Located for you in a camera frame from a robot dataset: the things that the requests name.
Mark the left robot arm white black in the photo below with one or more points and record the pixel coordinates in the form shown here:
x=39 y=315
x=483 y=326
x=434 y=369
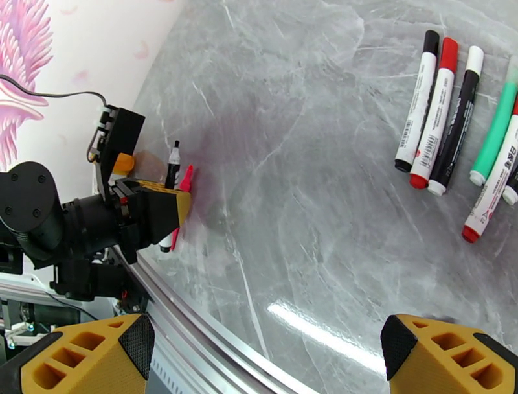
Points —
x=28 y=202

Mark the white marker cap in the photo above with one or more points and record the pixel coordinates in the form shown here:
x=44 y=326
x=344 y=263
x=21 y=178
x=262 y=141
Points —
x=474 y=60

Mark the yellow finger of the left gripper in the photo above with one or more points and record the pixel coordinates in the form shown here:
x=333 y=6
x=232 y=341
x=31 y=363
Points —
x=155 y=186
x=162 y=218

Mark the half black half white marker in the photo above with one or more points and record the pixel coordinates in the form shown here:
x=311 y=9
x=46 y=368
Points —
x=174 y=174

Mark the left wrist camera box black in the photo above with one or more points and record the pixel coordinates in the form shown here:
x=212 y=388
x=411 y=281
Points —
x=121 y=137

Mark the green highlighter with clear cap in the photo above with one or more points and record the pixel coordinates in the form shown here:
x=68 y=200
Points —
x=495 y=133

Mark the black marker cap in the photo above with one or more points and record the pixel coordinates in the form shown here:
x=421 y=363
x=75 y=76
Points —
x=431 y=42

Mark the white bottle with orange lid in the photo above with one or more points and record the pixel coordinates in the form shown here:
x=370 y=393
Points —
x=124 y=164

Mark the white marker with black end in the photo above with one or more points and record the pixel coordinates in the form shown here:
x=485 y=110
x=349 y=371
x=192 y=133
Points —
x=417 y=109

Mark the white red marker barcode label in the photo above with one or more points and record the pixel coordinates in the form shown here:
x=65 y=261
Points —
x=431 y=133

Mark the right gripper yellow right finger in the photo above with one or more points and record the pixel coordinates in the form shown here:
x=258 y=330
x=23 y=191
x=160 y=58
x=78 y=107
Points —
x=421 y=372

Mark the black body whiteboard marker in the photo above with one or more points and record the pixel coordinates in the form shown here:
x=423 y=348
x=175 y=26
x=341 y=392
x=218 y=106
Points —
x=510 y=194
x=453 y=133

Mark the pink highlighter pen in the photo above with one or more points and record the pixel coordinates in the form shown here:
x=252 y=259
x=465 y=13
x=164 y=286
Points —
x=186 y=182

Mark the white red marker bold lettering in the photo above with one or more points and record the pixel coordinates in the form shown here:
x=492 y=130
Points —
x=491 y=182

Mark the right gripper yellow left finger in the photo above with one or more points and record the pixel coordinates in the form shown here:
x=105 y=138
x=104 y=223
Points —
x=113 y=372

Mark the red marker cap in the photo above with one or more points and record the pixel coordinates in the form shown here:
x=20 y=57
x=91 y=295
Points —
x=449 y=52
x=516 y=107

